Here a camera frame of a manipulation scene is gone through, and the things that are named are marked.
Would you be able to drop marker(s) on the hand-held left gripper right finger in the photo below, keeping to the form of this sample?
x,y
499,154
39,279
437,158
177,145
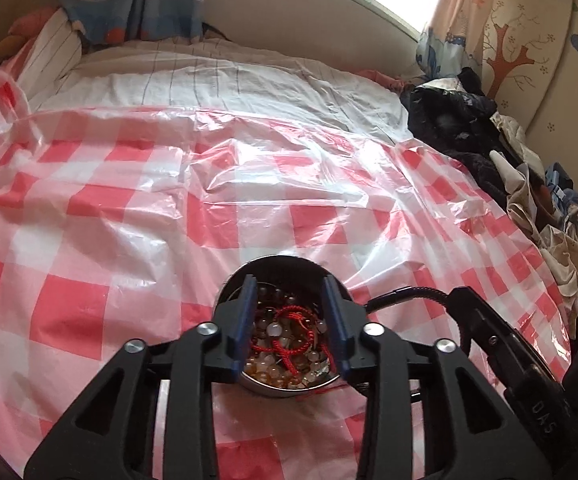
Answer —
x,y
334,320

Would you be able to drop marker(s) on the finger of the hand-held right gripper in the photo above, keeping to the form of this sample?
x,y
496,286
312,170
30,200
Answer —
x,y
494,340

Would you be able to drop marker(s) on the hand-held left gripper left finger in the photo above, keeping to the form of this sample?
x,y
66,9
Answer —
x,y
248,320

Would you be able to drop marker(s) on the round metal tin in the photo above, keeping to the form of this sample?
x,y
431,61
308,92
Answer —
x,y
289,270

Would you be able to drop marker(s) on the beige crumpled clothes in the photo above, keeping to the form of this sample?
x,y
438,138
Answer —
x,y
564,255

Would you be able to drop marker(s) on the blue cloth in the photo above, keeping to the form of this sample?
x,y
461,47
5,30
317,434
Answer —
x,y
564,195

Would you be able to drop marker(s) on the red white checkered plastic sheet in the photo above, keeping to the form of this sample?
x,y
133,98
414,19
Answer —
x,y
119,210

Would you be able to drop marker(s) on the pile of dark clothes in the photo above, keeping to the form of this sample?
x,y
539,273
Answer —
x,y
449,120

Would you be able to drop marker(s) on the white striped bedsheet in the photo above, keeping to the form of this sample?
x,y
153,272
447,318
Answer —
x,y
244,85

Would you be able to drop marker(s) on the pink cloth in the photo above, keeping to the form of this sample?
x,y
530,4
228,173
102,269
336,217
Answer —
x,y
384,79

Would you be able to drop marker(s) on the cream wardrobe with tree print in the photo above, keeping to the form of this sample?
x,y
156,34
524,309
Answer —
x,y
534,35

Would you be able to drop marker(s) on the white striped pillow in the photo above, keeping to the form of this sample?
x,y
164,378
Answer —
x,y
51,55

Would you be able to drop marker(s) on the pink blue cartoon curtain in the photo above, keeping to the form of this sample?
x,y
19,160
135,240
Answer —
x,y
461,5

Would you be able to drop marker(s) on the whale print curtain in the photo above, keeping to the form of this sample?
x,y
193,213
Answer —
x,y
119,0

